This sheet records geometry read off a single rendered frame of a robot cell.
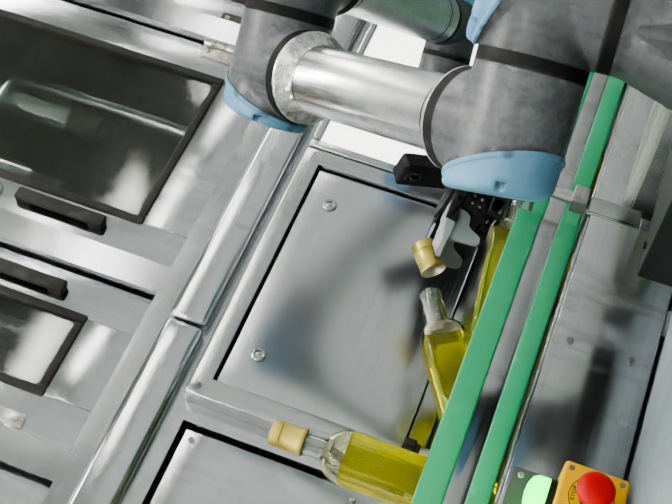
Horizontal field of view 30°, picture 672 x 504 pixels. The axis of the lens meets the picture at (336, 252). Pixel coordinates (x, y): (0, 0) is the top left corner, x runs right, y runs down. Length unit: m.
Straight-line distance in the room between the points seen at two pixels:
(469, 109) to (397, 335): 0.60
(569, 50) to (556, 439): 0.44
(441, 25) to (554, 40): 0.61
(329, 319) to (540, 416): 0.46
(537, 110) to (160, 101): 0.99
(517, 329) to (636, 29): 0.44
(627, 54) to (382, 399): 0.69
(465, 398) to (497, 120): 0.37
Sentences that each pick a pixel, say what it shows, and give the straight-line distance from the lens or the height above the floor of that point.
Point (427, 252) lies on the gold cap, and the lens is 1.70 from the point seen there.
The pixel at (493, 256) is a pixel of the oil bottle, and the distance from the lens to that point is 1.70.
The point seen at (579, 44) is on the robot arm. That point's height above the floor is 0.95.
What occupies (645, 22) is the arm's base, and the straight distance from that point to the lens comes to 1.24.
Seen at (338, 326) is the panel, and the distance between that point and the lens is 1.80.
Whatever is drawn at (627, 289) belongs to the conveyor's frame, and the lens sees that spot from 1.56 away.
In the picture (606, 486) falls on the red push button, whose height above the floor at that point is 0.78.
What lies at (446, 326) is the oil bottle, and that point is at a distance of 1.63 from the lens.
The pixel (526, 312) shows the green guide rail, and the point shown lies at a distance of 1.53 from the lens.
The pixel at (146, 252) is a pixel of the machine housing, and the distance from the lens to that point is 1.92.
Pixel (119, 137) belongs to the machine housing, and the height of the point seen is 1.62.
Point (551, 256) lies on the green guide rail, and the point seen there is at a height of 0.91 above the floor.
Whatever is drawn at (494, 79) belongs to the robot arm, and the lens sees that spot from 1.25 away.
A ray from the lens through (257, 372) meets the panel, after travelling 1.76.
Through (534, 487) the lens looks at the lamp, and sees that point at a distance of 1.34.
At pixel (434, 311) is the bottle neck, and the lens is 1.65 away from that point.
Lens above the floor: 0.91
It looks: 9 degrees up
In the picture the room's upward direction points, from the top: 71 degrees counter-clockwise
